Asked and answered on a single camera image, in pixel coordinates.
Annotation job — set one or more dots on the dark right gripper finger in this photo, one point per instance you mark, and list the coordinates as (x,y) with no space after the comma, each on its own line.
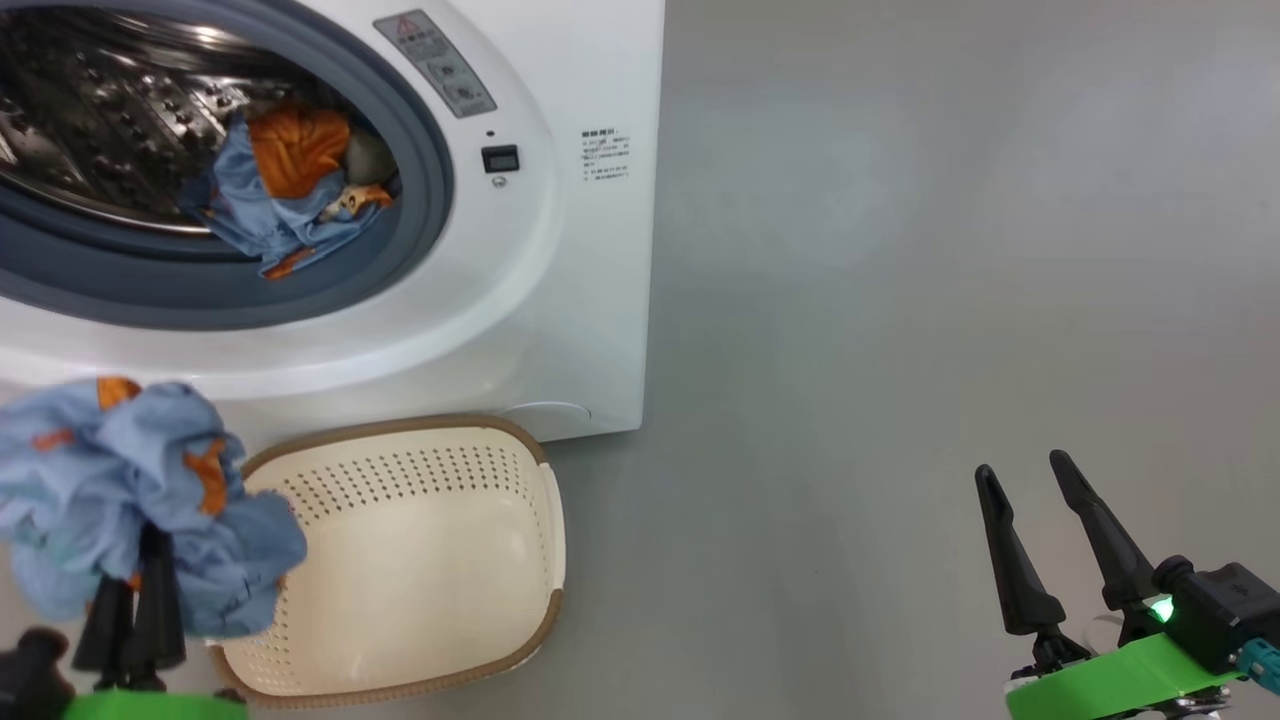
(1110,540)
(1025,585)

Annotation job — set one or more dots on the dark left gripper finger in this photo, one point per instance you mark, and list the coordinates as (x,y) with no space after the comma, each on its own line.
(108,635)
(158,620)

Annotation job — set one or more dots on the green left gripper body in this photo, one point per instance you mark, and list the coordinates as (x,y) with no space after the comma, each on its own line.
(150,708)

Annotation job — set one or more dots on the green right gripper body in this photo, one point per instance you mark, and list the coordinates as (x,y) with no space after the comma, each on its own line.
(1100,685)

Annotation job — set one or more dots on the blue cartoon print pyjama trousers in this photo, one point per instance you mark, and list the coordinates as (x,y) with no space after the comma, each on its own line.
(120,480)

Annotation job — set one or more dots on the blue cartoon print pyjama top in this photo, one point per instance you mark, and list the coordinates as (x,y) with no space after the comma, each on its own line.
(290,160)

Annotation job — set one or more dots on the cream perforated laundry basket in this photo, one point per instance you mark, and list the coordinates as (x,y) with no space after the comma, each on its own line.
(420,570)

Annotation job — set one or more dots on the grey rubber door gasket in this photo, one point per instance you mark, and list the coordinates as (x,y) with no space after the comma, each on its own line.
(400,250)

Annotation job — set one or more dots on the steel washing machine drum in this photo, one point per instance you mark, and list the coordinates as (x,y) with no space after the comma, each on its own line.
(100,110)

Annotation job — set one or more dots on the white front-load washing machine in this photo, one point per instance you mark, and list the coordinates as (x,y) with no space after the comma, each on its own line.
(580,300)

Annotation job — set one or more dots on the round white filter cover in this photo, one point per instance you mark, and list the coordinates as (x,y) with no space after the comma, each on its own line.
(550,415)

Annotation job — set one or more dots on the grey warning label sticker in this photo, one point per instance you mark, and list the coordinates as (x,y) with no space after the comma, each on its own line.
(435,65)

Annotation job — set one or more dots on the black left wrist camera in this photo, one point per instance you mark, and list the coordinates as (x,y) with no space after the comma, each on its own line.
(35,680)

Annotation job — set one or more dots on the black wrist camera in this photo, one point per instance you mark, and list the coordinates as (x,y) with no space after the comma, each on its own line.
(35,680)
(1225,610)

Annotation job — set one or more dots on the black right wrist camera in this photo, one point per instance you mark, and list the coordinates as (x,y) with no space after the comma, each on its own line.
(1225,610)

